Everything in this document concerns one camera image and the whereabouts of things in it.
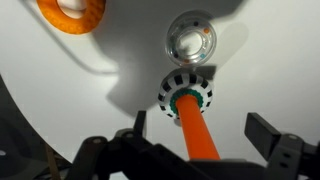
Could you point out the round white table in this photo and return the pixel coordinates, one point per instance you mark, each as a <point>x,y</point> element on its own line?
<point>83,76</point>

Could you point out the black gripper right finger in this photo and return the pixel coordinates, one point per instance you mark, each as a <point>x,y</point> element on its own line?
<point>283,150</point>

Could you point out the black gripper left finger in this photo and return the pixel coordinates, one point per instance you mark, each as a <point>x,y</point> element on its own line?
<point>110,150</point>

